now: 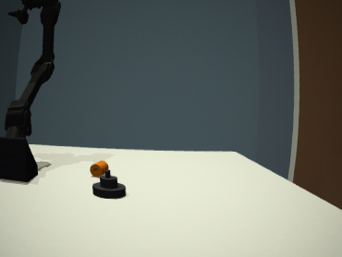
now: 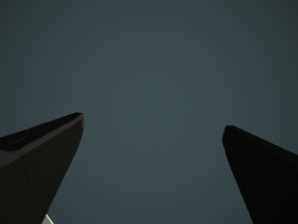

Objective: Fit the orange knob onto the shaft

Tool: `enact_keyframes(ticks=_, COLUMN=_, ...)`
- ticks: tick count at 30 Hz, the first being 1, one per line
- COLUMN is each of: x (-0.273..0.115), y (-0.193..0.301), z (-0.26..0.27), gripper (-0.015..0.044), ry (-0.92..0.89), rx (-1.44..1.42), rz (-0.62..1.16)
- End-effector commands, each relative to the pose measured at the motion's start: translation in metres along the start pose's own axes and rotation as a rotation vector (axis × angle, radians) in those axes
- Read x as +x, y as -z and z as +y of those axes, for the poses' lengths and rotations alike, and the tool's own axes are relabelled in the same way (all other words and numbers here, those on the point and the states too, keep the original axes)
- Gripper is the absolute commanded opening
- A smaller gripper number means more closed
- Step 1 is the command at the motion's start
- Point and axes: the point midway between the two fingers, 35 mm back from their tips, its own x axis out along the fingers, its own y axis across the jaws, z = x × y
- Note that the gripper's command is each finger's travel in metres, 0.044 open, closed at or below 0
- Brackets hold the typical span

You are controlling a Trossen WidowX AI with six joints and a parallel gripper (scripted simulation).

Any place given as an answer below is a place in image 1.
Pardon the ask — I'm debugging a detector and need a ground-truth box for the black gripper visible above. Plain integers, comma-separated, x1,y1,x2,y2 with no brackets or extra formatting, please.
8,0,41,25

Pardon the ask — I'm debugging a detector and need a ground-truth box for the orange knob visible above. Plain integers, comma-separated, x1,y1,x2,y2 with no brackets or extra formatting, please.
90,161,108,177

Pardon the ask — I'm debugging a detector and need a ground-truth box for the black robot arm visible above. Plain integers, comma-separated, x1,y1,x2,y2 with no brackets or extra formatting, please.
5,0,61,138

